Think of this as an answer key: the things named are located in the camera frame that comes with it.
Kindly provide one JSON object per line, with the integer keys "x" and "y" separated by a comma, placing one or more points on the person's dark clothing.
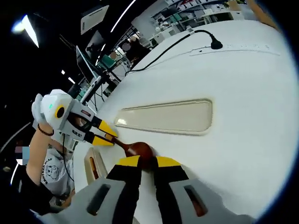
{"x": 35, "y": 193}

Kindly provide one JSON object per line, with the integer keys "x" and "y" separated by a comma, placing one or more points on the person's white printed shirt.
{"x": 56, "y": 172}

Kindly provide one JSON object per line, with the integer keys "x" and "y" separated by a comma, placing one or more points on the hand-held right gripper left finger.
{"x": 121, "y": 186}

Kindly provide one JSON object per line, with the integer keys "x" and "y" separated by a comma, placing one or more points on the white standing desk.
{"x": 93, "y": 89}

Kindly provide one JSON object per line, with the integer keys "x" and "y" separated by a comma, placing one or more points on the ceiling air conditioner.
{"x": 94, "y": 18}

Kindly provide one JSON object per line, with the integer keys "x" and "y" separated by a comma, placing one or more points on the beige cutlery case base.
{"x": 94, "y": 172}

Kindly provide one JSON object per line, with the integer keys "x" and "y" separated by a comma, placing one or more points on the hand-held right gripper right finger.
{"x": 170, "y": 189}

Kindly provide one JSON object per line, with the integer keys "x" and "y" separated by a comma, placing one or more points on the beige cutlery case lid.
{"x": 163, "y": 116}

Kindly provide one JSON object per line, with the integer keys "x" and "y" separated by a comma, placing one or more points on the shelf with white bins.
{"x": 187, "y": 10}

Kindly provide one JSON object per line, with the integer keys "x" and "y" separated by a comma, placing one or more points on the person's left hand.
{"x": 80, "y": 121}

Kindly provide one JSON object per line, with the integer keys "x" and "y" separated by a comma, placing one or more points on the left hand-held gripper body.
{"x": 60, "y": 112}

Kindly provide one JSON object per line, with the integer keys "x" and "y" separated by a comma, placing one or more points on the computer monitor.
{"x": 86, "y": 63}

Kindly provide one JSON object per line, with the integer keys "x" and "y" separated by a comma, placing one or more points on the wooden spoon utensil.
{"x": 137, "y": 151}

